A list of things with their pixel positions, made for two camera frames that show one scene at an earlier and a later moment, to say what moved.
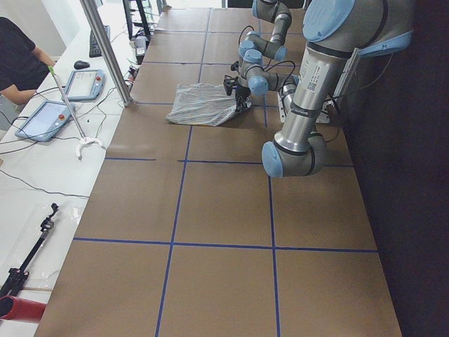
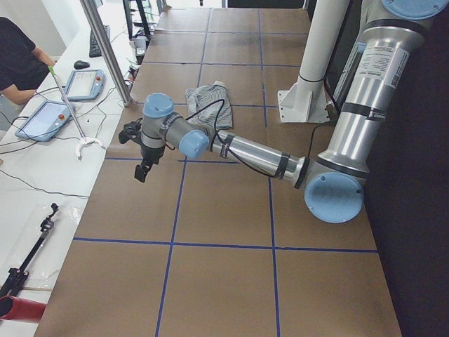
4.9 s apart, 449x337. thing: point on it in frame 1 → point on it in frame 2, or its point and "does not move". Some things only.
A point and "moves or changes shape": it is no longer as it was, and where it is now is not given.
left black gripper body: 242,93 → 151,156
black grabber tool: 15,276 does not move
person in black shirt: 23,66 does not move
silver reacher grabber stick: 84,140 does not move
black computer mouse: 80,64 does not move
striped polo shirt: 200,104 moves or changes shape
